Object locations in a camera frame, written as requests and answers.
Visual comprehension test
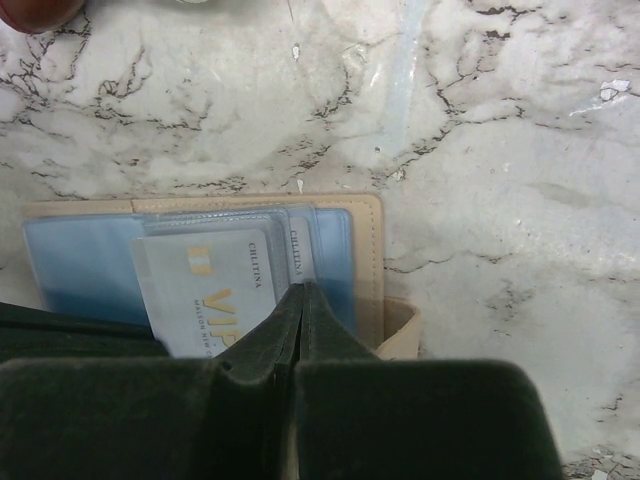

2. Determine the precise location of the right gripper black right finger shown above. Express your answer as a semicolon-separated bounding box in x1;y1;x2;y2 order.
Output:
295;283;563;479

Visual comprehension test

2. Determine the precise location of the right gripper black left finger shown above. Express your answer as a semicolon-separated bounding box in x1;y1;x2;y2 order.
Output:
1;285;305;479

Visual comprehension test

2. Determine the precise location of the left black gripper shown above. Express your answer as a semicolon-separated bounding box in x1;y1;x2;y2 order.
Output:
1;303;168;362

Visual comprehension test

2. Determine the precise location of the beige card holder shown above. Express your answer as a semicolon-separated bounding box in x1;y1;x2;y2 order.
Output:
19;192;421;362

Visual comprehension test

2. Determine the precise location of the brown metal pipe fitting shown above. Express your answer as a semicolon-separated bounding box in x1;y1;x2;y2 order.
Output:
0;0;214;34

